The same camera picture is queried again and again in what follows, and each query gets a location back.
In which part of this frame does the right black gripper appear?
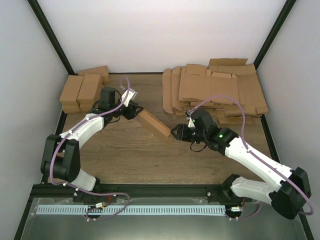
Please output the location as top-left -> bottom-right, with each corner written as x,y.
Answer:
171,124 -> 207,144

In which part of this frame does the brown cardboard box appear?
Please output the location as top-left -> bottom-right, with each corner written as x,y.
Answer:
138,109 -> 173,146

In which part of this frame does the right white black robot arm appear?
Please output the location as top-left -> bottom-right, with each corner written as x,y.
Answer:
171,109 -> 312,220

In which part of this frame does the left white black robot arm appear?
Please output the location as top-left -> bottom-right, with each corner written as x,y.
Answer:
40,87 -> 144,202

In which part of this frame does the folded box at back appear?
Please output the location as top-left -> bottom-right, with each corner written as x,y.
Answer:
77,65 -> 110,84

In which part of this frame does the folded box bottom right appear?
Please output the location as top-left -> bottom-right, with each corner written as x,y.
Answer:
79,84 -> 104,112

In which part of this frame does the folded box top right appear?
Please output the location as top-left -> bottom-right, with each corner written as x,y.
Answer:
77,73 -> 102,105

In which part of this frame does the folded box bottom left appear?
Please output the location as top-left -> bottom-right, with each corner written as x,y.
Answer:
62,104 -> 81,114

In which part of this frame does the folded box top left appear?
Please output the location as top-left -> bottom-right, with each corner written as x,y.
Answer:
59,75 -> 84,106

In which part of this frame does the top flat cardboard sheet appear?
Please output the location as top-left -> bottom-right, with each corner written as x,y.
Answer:
178,69 -> 239,105

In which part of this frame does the stack of flat cardboard sheets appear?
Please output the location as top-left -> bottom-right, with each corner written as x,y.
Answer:
162,58 -> 269,124

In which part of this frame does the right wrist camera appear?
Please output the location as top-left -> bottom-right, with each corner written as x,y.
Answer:
185,110 -> 196,129

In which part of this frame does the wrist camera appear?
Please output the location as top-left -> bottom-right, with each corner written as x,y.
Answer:
185,110 -> 196,129
121,88 -> 138,107

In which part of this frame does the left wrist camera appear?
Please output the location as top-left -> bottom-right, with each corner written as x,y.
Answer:
121,88 -> 138,107

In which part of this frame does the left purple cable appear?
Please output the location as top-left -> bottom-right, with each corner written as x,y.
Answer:
48,76 -> 132,186

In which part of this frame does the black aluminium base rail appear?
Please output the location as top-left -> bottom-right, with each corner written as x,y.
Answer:
30,183 -> 252,205

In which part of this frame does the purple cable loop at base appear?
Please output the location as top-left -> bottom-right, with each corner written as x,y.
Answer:
85,192 -> 132,223

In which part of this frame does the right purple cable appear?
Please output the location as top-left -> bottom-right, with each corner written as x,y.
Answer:
188,94 -> 315,216

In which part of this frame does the light blue slotted cable duct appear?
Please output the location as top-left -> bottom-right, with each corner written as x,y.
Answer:
36,204 -> 226,216

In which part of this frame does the left black frame post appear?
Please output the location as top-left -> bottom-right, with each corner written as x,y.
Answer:
27,0 -> 76,75

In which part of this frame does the black frame post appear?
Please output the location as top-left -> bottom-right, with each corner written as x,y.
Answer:
27,0 -> 76,75
253,0 -> 297,70

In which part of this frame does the right black frame post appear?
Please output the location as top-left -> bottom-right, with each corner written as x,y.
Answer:
253,0 -> 297,70

